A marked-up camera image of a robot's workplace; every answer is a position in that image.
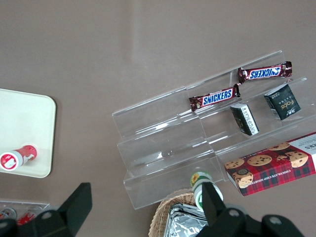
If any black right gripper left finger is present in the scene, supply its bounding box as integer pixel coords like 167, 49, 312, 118
34, 182, 93, 237

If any red bottle with white cap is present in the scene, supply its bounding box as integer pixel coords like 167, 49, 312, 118
0, 145, 38, 171

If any stack of foil containers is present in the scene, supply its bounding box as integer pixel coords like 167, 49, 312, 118
162, 203, 210, 237

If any red tartan cookie box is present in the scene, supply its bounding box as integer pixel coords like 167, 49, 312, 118
224, 132, 316, 197

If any light wicker basket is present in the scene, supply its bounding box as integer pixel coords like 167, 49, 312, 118
149, 192, 205, 237

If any black box with white label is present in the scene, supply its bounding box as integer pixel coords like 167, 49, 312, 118
230, 103, 260, 136

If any Snickers chocolate bar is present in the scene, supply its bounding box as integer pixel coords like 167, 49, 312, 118
189, 83, 241, 112
237, 61, 293, 84

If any cream plastic tray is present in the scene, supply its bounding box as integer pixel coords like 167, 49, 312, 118
0, 88, 57, 178

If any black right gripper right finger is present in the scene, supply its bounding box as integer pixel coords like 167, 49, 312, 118
201, 182, 247, 237

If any clear acrylic bottle rack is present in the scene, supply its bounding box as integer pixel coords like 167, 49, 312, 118
0, 200, 50, 223

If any green white bottle sunflower lid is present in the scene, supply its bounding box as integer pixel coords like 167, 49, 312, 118
190, 172, 224, 213

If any clear acrylic stepped shelf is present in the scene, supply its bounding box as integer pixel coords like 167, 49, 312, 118
111, 50, 316, 210

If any black box with gold print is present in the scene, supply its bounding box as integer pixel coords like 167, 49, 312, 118
264, 83, 301, 121

